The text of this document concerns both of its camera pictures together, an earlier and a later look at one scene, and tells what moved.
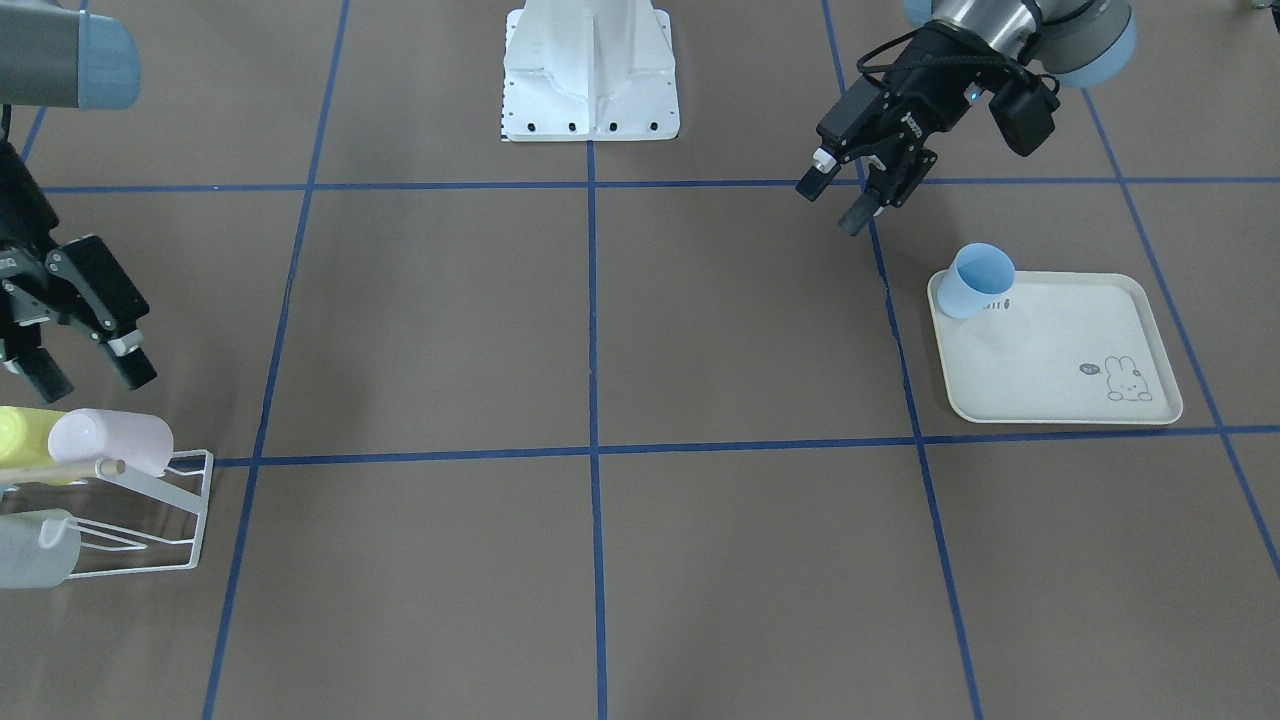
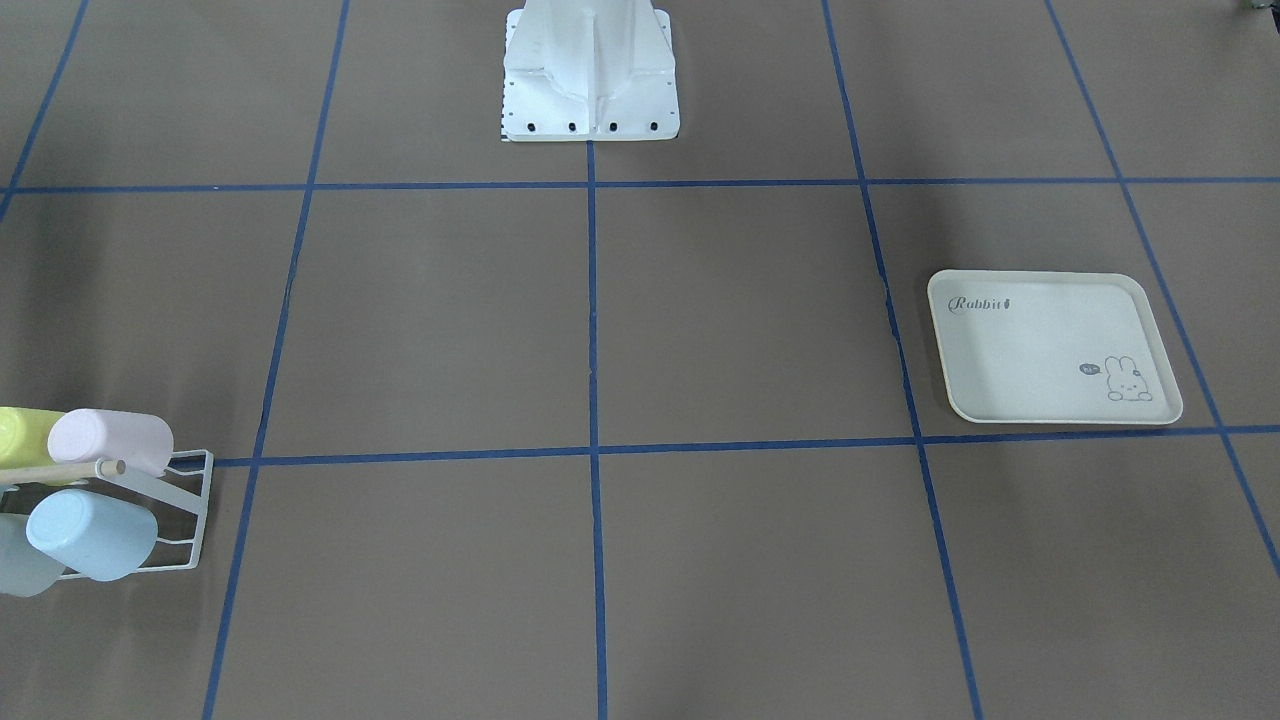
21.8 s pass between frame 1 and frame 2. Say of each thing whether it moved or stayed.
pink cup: stayed
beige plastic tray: stayed
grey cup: stayed
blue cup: moved
